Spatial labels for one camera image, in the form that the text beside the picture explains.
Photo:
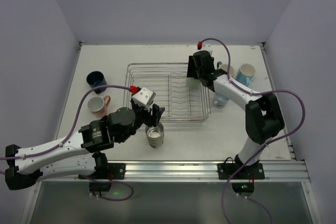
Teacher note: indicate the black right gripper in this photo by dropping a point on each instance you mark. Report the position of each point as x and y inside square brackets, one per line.
[196, 67]

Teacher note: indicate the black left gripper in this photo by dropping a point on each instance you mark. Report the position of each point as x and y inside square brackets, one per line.
[151, 115]

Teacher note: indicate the mint green cup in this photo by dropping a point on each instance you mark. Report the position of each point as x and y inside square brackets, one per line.
[192, 84]

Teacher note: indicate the cream brown cup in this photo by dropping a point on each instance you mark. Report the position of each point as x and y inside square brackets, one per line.
[156, 144]
[155, 134]

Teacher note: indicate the dark teal grey mug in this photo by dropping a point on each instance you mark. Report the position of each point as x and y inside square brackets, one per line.
[226, 68]

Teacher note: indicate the pale blue grey cup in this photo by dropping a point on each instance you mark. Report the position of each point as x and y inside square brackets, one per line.
[220, 100]

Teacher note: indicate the light blue mug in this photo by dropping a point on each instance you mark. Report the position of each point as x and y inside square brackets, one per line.
[245, 74]

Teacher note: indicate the pink dotted mug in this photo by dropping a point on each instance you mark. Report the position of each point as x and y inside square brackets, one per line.
[98, 105]

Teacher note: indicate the dark blue mug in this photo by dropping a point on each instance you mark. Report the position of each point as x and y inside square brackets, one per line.
[96, 79]

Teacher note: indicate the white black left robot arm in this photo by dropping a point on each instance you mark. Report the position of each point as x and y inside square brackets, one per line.
[81, 152]

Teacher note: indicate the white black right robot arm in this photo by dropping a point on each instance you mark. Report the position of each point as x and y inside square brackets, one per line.
[263, 117]

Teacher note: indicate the left controller box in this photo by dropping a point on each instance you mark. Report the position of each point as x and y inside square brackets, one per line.
[99, 187]

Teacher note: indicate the controller box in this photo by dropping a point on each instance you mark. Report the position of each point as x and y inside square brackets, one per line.
[244, 189]
[99, 187]

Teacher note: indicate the right controller box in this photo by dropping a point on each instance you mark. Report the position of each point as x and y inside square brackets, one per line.
[244, 189]

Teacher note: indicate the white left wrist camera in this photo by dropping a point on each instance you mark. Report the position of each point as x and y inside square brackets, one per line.
[143, 97]

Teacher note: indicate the chrome wire dish rack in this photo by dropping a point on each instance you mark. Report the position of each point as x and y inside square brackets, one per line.
[182, 101]

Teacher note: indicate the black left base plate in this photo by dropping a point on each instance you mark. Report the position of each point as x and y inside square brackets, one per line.
[115, 171]

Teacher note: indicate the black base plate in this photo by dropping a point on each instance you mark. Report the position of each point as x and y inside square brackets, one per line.
[115, 171]
[229, 166]

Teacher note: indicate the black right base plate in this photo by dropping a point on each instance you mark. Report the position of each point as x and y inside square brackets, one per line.
[229, 166]

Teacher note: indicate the aluminium mounting rail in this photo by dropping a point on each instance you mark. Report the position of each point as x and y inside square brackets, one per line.
[144, 171]

